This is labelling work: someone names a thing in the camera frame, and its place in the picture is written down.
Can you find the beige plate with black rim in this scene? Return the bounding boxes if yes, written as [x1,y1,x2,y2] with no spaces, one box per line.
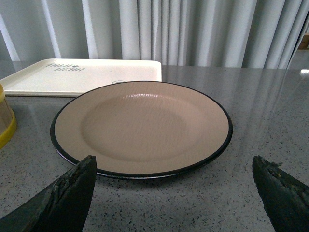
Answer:
[50,81,233,179]

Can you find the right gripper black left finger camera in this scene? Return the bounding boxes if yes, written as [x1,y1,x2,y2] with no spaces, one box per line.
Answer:
[0,156,97,232]

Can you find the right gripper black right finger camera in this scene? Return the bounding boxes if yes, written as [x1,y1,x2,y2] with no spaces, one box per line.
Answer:
[252,156,309,232]

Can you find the yellow rimmed bamboo steamer basket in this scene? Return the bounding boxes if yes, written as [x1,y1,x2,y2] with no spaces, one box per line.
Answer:
[0,85,17,149]

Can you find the cream rectangular serving tray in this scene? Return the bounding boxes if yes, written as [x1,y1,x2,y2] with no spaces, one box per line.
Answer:
[0,58,162,97]

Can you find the wooden furniture behind curtain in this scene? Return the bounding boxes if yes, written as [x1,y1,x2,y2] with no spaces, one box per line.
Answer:
[298,33,309,50]

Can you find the grey pleated curtain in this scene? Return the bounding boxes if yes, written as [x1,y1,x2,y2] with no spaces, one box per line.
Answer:
[0,0,309,69]

